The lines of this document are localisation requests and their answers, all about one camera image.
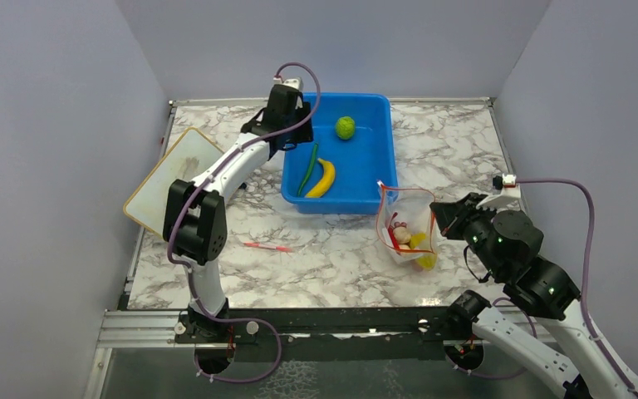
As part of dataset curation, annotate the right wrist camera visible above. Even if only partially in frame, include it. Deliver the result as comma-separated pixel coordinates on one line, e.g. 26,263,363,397
476,174,522,210

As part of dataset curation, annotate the white board with wooden frame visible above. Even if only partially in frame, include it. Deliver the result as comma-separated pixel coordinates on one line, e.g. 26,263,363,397
123,126,223,237

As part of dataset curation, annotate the yellow banana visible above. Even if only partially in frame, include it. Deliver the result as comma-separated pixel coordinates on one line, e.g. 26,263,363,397
305,158,336,198

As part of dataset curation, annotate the blue plastic bin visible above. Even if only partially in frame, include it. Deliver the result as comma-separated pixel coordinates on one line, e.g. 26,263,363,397
280,92,398,214

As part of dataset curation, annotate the yellow green starfruit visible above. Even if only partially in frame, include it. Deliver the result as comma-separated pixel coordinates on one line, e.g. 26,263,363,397
409,233,438,271

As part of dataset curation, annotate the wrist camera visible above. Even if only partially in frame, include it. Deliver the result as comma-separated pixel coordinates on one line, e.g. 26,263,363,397
271,76,303,94
476,174,522,210

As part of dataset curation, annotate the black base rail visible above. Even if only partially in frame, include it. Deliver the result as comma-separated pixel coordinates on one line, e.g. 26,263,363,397
173,306,484,367

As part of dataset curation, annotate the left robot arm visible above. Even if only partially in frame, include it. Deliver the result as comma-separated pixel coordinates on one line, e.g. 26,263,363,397
163,78,314,342

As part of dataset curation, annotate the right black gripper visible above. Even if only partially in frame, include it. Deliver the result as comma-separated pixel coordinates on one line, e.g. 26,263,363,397
430,190,506,278

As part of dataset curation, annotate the garlic bulb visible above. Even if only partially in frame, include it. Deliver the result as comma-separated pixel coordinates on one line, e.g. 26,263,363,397
393,228,412,244

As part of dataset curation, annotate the green chili pepper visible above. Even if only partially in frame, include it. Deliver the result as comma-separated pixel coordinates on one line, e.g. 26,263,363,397
297,142,319,196

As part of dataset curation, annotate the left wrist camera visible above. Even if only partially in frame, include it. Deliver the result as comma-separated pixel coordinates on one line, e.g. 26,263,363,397
271,76,303,94

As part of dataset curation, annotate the red chili pepper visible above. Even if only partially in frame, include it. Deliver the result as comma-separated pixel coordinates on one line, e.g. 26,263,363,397
387,212,411,251

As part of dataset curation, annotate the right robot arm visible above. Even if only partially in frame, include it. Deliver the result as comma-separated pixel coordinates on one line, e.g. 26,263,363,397
429,193,638,398

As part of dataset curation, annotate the clear zip bag orange zipper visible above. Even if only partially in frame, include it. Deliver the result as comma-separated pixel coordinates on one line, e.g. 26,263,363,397
375,180,438,271

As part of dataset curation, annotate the green lime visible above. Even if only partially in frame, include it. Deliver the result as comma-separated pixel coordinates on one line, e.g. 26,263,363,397
335,116,356,140

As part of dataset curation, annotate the red pen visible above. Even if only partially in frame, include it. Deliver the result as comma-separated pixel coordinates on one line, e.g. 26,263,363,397
243,242,293,253

